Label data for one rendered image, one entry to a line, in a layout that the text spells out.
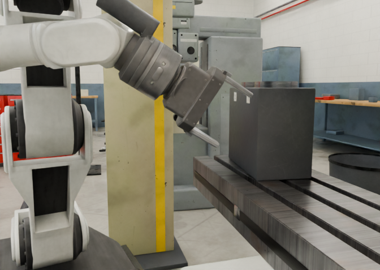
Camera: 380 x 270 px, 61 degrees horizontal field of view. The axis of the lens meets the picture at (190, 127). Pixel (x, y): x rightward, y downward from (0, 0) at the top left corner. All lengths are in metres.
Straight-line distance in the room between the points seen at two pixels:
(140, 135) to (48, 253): 1.18
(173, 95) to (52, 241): 0.60
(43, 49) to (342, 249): 0.47
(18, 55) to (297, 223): 0.48
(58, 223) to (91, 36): 0.60
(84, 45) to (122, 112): 1.53
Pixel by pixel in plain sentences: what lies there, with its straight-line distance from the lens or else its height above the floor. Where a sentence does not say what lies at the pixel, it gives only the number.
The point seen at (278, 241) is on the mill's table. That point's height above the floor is 0.90.
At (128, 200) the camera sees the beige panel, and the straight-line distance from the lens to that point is 2.13.
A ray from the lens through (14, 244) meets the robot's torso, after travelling 1.03.
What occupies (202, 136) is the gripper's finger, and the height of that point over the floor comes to 1.03.
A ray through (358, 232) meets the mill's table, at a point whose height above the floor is 0.93.
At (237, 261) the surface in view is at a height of 0.85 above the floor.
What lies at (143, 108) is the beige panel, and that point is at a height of 0.98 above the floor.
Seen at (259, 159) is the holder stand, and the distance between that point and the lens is 0.67.
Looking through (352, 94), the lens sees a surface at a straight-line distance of 6.32.
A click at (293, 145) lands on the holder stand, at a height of 1.00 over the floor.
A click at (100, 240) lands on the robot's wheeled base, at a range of 1.27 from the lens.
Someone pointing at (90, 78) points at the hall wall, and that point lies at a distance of 9.29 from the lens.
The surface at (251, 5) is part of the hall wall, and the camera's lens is 10.59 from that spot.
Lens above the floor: 1.11
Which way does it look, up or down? 7 degrees down
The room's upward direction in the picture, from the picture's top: straight up
